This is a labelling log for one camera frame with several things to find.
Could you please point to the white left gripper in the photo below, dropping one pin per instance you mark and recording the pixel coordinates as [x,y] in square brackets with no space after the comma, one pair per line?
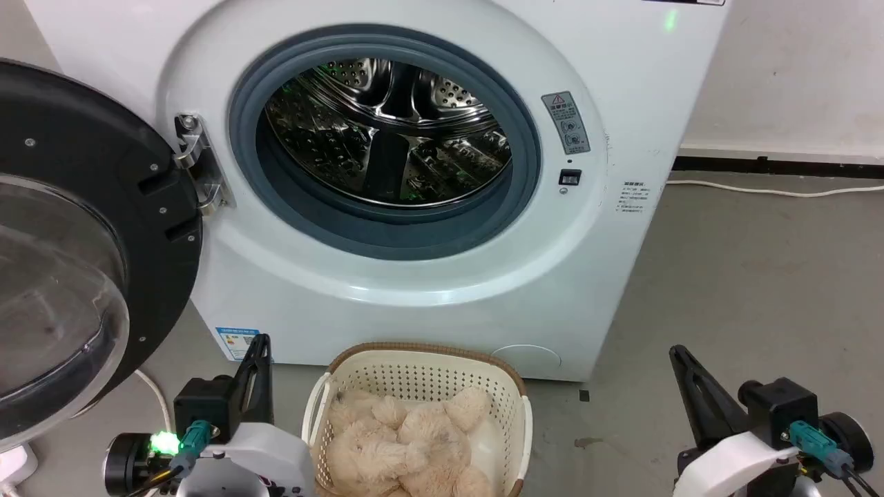
[255,459]

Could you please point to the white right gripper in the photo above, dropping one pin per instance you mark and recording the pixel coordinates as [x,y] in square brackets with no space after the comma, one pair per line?
[732,466]

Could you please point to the white front-load washing machine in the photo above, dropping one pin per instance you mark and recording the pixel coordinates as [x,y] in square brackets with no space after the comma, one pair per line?
[621,276]

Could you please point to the blue energy label sticker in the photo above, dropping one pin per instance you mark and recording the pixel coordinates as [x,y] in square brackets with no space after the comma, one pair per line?
[235,342]

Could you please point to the beige fluffy plush cloth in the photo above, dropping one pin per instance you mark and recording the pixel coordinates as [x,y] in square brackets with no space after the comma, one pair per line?
[407,442]

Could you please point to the cream plastic laundry basket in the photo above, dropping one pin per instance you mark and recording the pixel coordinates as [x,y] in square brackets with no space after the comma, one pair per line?
[421,373]

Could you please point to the round washer filter cover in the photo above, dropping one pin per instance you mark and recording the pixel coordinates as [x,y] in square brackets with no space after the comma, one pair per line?
[526,360]

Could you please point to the grey rubber door gasket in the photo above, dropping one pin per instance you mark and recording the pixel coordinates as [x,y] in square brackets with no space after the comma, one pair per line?
[387,228]

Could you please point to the small printed text label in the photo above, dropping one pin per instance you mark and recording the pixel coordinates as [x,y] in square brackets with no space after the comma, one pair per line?
[632,197]

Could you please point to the metal door hinge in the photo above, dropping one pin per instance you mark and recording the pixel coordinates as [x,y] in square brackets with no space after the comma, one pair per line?
[197,162]

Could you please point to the black baseboard strip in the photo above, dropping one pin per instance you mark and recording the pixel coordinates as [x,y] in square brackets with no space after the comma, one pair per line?
[780,166]

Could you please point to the black round washer door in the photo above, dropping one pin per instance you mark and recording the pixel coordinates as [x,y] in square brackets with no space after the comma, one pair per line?
[76,207]

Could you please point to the black door latch slot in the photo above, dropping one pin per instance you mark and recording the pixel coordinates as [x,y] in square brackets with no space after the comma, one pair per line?
[570,177]

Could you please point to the stainless steel washer drum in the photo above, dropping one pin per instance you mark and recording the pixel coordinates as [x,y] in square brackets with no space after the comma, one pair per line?
[387,131]

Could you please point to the grey warning sticker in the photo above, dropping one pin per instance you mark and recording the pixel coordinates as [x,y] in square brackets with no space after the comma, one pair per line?
[565,122]

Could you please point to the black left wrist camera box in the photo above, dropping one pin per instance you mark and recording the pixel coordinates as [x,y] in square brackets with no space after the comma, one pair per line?
[204,407]

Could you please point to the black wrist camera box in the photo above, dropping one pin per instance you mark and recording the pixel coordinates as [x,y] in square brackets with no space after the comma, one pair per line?
[780,411]
[204,407]

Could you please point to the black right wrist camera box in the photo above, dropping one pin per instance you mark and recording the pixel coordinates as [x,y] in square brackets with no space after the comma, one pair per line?
[780,411]

